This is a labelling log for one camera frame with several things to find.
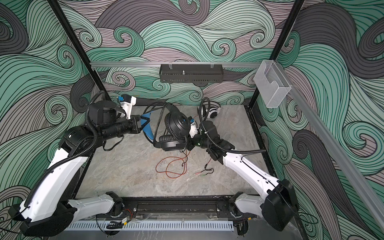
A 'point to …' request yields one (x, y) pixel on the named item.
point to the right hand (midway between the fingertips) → (180, 136)
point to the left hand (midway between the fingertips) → (149, 118)
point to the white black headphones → (209, 108)
